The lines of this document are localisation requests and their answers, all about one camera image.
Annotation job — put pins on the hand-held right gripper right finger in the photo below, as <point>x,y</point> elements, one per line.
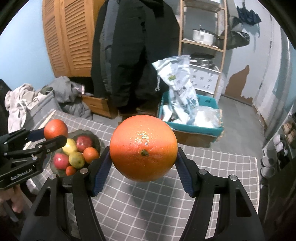
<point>183,178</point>

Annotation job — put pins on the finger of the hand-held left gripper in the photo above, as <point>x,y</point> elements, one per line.
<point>53,143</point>
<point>37,134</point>

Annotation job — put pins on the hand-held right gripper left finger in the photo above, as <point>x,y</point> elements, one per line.
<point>101,178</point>

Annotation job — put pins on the orange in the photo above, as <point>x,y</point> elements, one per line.
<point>143,143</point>
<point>55,128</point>

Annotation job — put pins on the yellow round fruit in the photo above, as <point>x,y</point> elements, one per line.
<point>70,146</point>

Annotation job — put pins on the small tangerine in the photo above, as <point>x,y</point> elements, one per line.
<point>70,170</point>
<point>91,154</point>

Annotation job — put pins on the green yellow mango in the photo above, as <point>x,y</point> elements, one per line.
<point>77,160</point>

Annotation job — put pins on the dark red apple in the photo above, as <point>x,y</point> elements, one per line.
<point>84,143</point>

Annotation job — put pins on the green glass plate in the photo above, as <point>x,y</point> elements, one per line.
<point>93,140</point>

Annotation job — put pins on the person's left hand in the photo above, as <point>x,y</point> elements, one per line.
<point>13,199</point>

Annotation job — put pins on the white crumpled clothing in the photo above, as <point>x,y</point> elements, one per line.
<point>18,97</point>

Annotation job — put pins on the grey checked tablecloth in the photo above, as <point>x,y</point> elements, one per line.
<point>143,204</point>

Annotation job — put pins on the wooden drawer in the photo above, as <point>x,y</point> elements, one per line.
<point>97,105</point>

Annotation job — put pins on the clear plastic bag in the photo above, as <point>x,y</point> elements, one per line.
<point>203,117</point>

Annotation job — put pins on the white shoe rack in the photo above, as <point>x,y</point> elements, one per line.
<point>266,144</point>

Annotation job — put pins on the dark brown curtain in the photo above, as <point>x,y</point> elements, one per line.
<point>277,208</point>

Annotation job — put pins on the wooden louvered wardrobe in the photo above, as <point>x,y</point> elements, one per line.
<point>74,41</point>

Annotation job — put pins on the white plastic basket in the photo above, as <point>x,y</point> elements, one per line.
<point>203,78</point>

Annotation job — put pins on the dark grey hanging jacket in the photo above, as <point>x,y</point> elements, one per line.
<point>108,58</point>

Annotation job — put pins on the white printed rice bag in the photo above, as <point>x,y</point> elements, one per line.
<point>178,76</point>

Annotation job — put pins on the steel steamer pot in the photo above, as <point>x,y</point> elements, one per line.
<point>201,60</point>

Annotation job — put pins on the black hanging coat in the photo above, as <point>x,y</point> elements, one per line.
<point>138,58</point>

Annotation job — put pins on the pale blue door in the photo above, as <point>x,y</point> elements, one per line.
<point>259,69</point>

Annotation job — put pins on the wooden shelf rack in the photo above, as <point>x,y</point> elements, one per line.
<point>198,44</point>

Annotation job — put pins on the grey metal pipe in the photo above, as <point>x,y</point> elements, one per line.
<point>284,88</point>

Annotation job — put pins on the olive green hanging jacket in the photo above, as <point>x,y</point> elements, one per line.
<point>238,38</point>

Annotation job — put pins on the dark blue umbrella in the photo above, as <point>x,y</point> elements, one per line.
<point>248,14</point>

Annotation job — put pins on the white storage box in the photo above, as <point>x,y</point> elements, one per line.
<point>203,2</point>

